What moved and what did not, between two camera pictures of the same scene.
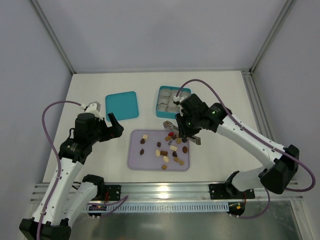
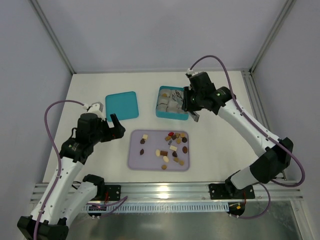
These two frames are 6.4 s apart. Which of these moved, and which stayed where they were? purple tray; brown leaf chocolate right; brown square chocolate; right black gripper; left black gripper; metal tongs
Moved: right black gripper; metal tongs
Stayed: brown square chocolate; left black gripper; brown leaf chocolate right; purple tray
